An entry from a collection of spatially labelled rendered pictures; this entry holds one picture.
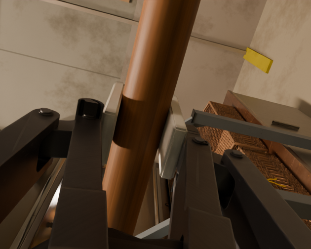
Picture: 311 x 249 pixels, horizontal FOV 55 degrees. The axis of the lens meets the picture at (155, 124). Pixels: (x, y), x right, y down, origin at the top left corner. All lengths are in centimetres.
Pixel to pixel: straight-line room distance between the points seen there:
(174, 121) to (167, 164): 2
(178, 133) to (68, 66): 340
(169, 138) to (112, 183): 6
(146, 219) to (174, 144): 131
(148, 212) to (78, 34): 239
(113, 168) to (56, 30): 333
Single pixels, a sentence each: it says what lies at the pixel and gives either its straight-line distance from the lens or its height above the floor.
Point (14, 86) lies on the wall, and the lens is 381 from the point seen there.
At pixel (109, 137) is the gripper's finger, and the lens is 15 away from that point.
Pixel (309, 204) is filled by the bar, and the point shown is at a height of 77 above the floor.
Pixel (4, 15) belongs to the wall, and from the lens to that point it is 367.
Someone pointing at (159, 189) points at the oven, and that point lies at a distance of 169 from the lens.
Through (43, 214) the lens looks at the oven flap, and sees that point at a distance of 117.
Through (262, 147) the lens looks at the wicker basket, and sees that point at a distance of 134.
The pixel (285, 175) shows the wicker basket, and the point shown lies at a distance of 113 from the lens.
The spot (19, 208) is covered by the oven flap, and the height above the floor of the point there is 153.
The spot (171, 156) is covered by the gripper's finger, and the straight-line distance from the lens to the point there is 16.
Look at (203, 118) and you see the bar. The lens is 110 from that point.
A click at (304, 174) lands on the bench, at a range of 111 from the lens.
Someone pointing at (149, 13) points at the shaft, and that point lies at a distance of 17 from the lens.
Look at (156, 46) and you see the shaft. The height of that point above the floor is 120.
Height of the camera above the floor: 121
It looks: 7 degrees down
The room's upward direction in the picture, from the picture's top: 77 degrees counter-clockwise
